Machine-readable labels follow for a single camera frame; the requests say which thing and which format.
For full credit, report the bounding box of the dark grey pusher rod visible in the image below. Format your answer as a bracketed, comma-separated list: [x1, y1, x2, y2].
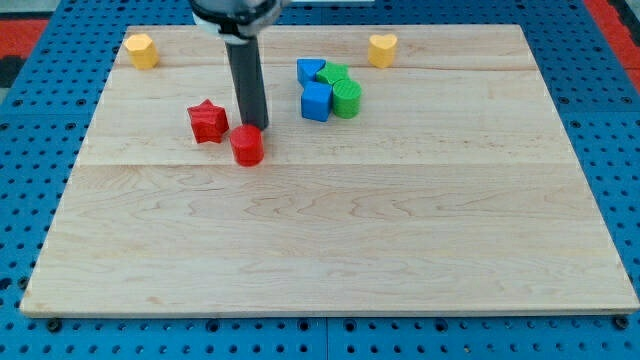
[226, 37, 269, 130]

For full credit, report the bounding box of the red cylinder block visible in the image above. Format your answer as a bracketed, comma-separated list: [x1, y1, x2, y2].
[230, 125, 264, 167]

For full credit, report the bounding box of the red star block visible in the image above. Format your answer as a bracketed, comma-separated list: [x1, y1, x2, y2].
[187, 99, 229, 143]

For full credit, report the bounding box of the green star block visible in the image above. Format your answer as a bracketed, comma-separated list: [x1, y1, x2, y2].
[316, 61, 349, 86]

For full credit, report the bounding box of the blue moon-shaped block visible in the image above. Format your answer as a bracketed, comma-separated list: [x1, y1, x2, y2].
[296, 58, 326, 86]

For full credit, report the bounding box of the blue cube block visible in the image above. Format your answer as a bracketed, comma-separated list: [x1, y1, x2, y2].
[301, 81, 333, 122]

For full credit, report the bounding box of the yellow hexagon block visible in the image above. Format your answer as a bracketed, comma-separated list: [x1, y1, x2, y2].
[124, 33, 159, 70]

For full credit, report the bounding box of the green cylinder block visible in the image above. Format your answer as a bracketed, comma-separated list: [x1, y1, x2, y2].
[332, 79, 362, 119]

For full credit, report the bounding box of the yellow heart block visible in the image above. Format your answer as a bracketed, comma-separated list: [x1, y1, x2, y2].
[368, 34, 398, 68]

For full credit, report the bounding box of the wooden board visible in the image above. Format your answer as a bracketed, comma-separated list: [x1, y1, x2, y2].
[20, 25, 639, 318]

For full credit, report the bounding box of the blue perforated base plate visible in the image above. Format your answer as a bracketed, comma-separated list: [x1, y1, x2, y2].
[1, 0, 639, 359]

